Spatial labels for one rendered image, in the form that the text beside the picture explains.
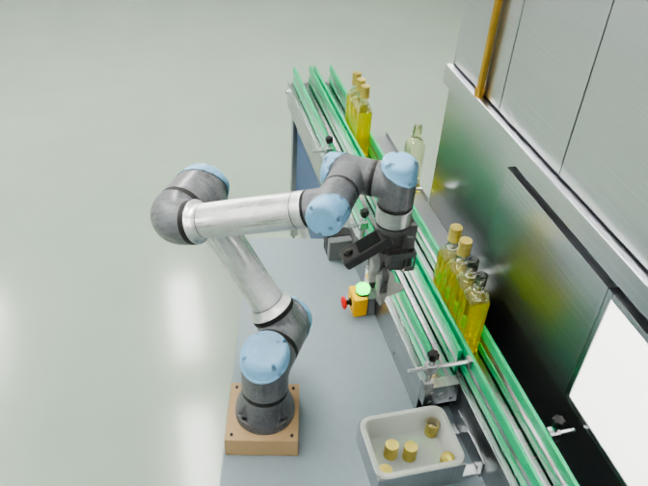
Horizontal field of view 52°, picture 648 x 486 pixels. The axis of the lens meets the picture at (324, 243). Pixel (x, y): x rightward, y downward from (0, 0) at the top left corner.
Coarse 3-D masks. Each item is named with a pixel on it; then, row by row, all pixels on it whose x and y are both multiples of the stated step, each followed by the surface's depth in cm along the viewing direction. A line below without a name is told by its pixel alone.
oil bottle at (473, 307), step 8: (464, 296) 169; (472, 296) 166; (480, 296) 166; (488, 296) 166; (464, 304) 170; (472, 304) 166; (480, 304) 166; (488, 304) 167; (464, 312) 170; (472, 312) 168; (480, 312) 168; (456, 320) 176; (464, 320) 171; (472, 320) 170; (480, 320) 170; (464, 328) 172; (472, 328) 172; (480, 328) 172; (464, 336) 173; (472, 336) 174; (480, 336) 175; (472, 344) 176; (472, 352) 178
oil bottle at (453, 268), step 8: (456, 256) 177; (448, 264) 177; (456, 264) 175; (464, 264) 175; (448, 272) 178; (456, 272) 174; (448, 280) 178; (448, 288) 179; (448, 296) 180; (448, 304) 181
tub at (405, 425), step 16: (384, 416) 166; (400, 416) 167; (416, 416) 168; (432, 416) 170; (368, 432) 167; (384, 432) 169; (400, 432) 170; (416, 432) 171; (448, 432) 164; (368, 448) 158; (384, 448) 167; (400, 448) 167; (432, 448) 167; (448, 448) 164; (400, 464) 163; (416, 464) 164; (432, 464) 164; (448, 464) 156
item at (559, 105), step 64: (512, 0) 164; (576, 0) 140; (640, 0) 121; (448, 64) 201; (512, 64) 168; (576, 64) 142; (640, 64) 123; (448, 128) 210; (512, 128) 171; (576, 128) 145; (640, 128) 125; (448, 192) 215; (576, 192) 147; (640, 192) 127; (640, 256) 129; (512, 320) 183; (576, 448) 159
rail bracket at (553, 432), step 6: (552, 420) 147; (558, 420) 146; (564, 420) 147; (552, 426) 149; (558, 426) 146; (552, 432) 149; (558, 432) 149; (564, 432) 150; (570, 432) 151; (552, 438) 149; (558, 438) 150
